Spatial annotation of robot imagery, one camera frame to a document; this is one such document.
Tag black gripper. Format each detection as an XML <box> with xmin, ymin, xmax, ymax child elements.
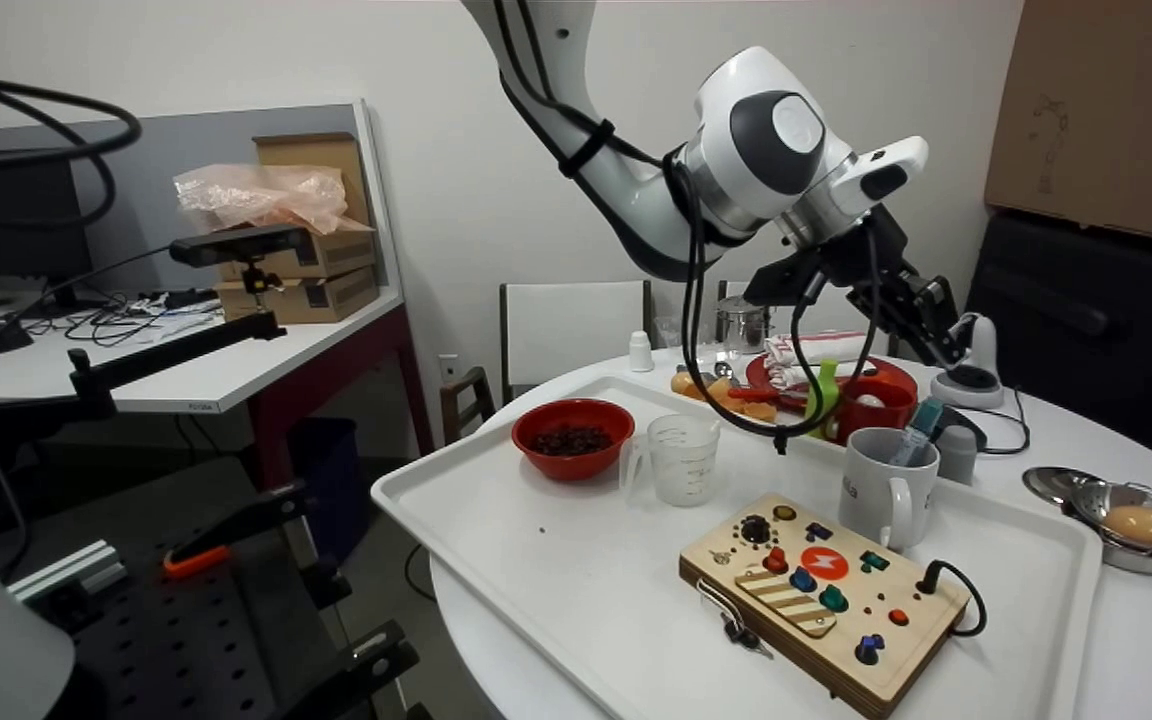
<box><xmin>852</xmin><ymin>203</ymin><xmax>980</xmax><ymax>374</ymax></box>

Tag green marker pen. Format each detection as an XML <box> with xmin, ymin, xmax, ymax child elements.
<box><xmin>908</xmin><ymin>395</ymin><xmax>952</xmax><ymax>469</ymax></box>

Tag red cup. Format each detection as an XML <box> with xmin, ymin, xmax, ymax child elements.
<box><xmin>827</xmin><ymin>358</ymin><xmax>923</xmax><ymax>450</ymax></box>

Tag white mug cup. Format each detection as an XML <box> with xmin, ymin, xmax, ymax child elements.
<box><xmin>836</xmin><ymin>425</ymin><xmax>945</xmax><ymax>553</ymax></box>

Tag clear plastic measuring cup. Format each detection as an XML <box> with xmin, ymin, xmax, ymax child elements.
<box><xmin>617</xmin><ymin>409</ymin><xmax>723</xmax><ymax>513</ymax></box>

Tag white plastic tray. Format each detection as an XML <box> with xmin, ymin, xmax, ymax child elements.
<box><xmin>368</xmin><ymin>374</ymin><xmax>1108</xmax><ymax>720</ymax></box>

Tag white tabletop gadget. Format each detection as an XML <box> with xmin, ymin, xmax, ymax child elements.
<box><xmin>927</xmin><ymin>314</ymin><xmax>1030</xmax><ymax>455</ymax></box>

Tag small grey can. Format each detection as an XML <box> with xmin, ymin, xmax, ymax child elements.
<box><xmin>932</xmin><ymin>418</ymin><xmax>985</xmax><ymax>489</ymax></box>

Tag white red printed cloth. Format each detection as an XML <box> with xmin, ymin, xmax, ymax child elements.
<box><xmin>751</xmin><ymin>334</ymin><xmax>824</xmax><ymax>392</ymax></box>

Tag black cabinet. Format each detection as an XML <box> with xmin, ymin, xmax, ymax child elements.
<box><xmin>968</xmin><ymin>211</ymin><xmax>1152</xmax><ymax>489</ymax></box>

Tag metal bowl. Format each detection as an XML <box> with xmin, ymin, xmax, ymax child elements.
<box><xmin>1019</xmin><ymin>465</ymin><xmax>1152</xmax><ymax>579</ymax></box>

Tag orange croissant toy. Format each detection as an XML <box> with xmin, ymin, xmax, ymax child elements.
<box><xmin>698</xmin><ymin>382</ymin><xmax>785</xmax><ymax>429</ymax></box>

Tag large cardboard box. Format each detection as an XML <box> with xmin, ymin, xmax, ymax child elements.
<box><xmin>985</xmin><ymin>0</ymin><xmax>1152</xmax><ymax>244</ymax></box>

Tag brown egg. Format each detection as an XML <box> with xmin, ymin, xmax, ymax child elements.
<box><xmin>1101</xmin><ymin>502</ymin><xmax>1152</xmax><ymax>553</ymax></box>

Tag white chair back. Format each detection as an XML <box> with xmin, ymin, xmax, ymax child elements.
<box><xmin>497</xmin><ymin>277</ymin><xmax>653</xmax><ymax>399</ymax></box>

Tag dark coffee beans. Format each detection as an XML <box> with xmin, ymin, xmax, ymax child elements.
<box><xmin>532</xmin><ymin>419</ymin><xmax>617</xmax><ymax>460</ymax></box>

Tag red bowl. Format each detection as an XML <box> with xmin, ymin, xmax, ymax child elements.
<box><xmin>507</xmin><ymin>395</ymin><xmax>639</xmax><ymax>489</ymax></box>

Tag small brown step stool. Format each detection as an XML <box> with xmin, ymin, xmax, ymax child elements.
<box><xmin>437</xmin><ymin>364</ymin><xmax>500</xmax><ymax>444</ymax></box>

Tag stacked cardboard boxes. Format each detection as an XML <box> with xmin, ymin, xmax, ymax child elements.
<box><xmin>212</xmin><ymin>127</ymin><xmax>386</xmax><ymax>329</ymax></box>

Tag dark blue bin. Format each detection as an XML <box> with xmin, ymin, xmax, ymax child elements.
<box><xmin>285</xmin><ymin>418</ymin><xmax>376</xmax><ymax>565</ymax></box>

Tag pink plastic bag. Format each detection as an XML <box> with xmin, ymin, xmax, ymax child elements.
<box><xmin>171</xmin><ymin>160</ymin><xmax>353</xmax><ymax>242</ymax></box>

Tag white desk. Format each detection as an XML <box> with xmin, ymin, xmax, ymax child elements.
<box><xmin>0</xmin><ymin>285</ymin><xmax>437</xmax><ymax>493</ymax></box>

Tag orange black clamp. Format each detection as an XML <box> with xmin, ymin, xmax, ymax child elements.
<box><xmin>157</xmin><ymin>480</ymin><xmax>318</xmax><ymax>587</ymax></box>

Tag grey desk partition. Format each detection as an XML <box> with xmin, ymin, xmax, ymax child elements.
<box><xmin>0</xmin><ymin>102</ymin><xmax>400</xmax><ymax>303</ymax></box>

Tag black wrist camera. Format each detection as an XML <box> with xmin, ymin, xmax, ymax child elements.
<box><xmin>740</xmin><ymin>244</ymin><xmax>830</xmax><ymax>310</ymax></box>

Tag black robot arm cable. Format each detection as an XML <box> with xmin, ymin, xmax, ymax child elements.
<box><xmin>492</xmin><ymin>0</ymin><xmax>903</xmax><ymax>451</ymax></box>

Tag wooden switch busy board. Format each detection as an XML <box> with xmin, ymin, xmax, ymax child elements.
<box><xmin>674</xmin><ymin>496</ymin><xmax>993</xmax><ymax>720</ymax></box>

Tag black stereo camera bar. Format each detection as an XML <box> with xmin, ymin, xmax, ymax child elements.
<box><xmin>167</xmin><ymin>224</ymin><xmax>318</xmax><ymax>271</ymax></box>

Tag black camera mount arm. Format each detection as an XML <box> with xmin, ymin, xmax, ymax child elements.
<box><xmin>63</xmin><ymin>255</ymin><xmax>292</xmax><ymax>419</ymax></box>

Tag tangled black desk cables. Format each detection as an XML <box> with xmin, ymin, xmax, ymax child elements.
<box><xmin>11</xmin><ymin>292</ymin><xmax>229</xmax><ymax>358</ymax></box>

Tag black metal mounting frame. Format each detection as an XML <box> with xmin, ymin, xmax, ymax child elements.
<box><xmin>0</xmin><ymin>438</ymin><xmax>428</xmax><ymax>720</ymax></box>

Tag thick black cable loop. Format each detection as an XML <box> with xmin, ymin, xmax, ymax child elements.
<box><xmin>0</xmin><ymin>64</ymin><xmax>147</xmax><ymax>231</ymax></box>

